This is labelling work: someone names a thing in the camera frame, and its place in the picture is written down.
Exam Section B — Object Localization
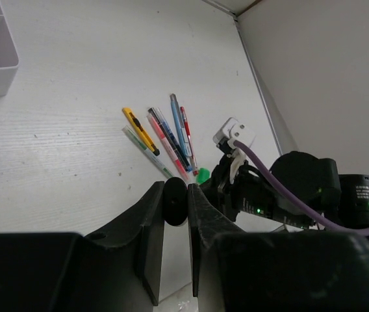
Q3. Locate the black yellow highlighter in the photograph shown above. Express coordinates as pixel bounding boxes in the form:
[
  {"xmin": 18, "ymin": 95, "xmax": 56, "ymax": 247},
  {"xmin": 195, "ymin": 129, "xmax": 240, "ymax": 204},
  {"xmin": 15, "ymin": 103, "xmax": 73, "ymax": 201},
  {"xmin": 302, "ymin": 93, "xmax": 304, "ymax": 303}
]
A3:
[{"xmin": 162, "ymin": 177, "xmax": 188, "ymax": 226}]

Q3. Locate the light blue mechanical pencil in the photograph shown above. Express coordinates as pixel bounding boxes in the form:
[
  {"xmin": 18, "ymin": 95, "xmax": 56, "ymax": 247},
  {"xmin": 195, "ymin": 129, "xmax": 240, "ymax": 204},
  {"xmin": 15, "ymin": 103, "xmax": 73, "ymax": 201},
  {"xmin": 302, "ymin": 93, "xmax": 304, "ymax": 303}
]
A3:
[{"xmin": 170, "ymin": 94, "xmax": 192, "ymax": 158}]

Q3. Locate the green highlighter cap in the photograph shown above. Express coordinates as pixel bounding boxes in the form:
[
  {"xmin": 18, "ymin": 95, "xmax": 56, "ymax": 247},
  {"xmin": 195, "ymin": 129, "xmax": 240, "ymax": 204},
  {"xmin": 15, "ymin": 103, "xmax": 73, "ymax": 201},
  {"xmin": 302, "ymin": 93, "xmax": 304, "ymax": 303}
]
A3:
[{"xmin": 196, "ymin": 168, "xmax": 210, "ymax": 185}]

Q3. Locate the aluminium rail right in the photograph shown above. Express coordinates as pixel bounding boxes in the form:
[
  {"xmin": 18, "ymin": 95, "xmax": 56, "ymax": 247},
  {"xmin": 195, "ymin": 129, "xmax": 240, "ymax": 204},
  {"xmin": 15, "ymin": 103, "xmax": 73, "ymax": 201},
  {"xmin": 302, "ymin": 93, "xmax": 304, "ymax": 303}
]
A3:
[{"xmin": 205, "ymin": 1, "xmax": 284, "ymax": 155}]

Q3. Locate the clear red pen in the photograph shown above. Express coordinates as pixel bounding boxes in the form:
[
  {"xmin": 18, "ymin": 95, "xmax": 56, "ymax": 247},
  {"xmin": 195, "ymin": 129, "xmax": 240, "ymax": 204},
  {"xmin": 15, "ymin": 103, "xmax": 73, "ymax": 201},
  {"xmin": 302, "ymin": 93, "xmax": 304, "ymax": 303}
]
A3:
[{"xmin": 180, "ymin": 107, "xmax": 199, "ymax": 176}]

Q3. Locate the clear green pen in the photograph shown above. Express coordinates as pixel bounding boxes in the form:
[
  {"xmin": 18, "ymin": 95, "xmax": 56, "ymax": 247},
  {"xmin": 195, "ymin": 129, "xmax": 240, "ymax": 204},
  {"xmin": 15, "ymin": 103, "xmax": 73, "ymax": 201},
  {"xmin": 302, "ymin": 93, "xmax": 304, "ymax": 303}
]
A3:
[{"xmin": 122, "ymin": 125, "xmax": 174, "ymax": 179}]

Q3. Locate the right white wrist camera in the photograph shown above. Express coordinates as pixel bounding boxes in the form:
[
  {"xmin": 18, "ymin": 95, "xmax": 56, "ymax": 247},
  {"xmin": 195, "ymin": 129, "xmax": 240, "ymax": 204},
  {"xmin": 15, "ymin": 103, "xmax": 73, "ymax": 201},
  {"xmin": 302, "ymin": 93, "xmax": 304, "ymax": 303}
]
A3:
[{"xmin": 212, "ymin": 118, "xmax": 256, "ymax": 153}]

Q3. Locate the clear pink pen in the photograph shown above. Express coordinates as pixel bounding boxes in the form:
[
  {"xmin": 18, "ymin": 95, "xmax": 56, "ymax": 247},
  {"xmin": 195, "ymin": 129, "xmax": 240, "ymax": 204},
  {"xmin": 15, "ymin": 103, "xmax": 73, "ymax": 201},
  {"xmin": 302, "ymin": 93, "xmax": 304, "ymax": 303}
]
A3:
[{"xmin": 147, "ymin": 114, "xmax": 190, "ymax": 183}]

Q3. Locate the black blue pen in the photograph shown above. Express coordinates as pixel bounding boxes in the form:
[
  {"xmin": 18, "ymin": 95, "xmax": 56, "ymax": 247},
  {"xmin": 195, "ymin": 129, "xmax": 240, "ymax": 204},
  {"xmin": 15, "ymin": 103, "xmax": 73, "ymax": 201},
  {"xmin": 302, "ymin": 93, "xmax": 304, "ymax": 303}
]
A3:
[{"xmin": 147, "ymin": 107, "xmax": 192, "ymax": 172}]

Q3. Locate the yellow utility knife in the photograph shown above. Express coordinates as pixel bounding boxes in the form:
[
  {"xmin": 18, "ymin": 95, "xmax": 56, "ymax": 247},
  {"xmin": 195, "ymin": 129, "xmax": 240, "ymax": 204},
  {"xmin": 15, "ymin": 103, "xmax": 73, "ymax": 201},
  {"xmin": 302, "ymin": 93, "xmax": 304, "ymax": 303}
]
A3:
[{"xmin": 122, "ymin": 107, "xmax": 160, "ymax": 156}]

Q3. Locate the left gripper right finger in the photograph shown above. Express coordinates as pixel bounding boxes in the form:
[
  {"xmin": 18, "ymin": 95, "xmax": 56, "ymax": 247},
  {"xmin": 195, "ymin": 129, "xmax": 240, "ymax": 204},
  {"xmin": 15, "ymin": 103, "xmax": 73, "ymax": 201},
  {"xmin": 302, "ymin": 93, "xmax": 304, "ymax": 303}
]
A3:
[{"xmin": 188, "ymin": 184, "xmax": 369, "ymax": 311}]

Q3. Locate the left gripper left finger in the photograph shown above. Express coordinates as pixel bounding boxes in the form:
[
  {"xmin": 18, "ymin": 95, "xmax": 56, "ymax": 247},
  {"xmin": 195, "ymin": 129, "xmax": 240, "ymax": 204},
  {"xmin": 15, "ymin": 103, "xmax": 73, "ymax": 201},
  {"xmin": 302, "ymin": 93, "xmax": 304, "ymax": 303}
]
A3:
[{"xmin": 0, "ymin": 182, "xmax": 164, "ymax": 311}]

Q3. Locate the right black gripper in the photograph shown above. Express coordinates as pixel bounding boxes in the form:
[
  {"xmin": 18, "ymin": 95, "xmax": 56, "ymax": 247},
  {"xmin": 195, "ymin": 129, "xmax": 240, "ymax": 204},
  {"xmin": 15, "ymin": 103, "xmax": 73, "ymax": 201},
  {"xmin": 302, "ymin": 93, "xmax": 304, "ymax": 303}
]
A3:
[{"xmin": 200, "ymin": 155, "xmax": 246, "ymax": 221}]

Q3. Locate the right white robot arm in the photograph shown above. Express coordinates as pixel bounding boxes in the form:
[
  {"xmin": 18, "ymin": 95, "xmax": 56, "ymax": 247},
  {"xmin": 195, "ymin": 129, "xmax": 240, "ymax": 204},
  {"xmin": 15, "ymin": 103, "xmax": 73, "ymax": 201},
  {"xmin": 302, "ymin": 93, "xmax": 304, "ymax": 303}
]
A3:
[{"xmin": 200, "ymin": 151, "xmax": 369, "ymax": 229}]

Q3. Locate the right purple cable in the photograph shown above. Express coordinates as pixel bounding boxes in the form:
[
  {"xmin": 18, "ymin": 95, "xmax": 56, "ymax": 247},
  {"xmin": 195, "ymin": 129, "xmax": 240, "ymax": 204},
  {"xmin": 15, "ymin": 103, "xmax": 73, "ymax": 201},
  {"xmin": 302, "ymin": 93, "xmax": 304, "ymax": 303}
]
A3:
[{"xmin": 231, "ymin": 138, "xmax": 369, "ymax": 235}]

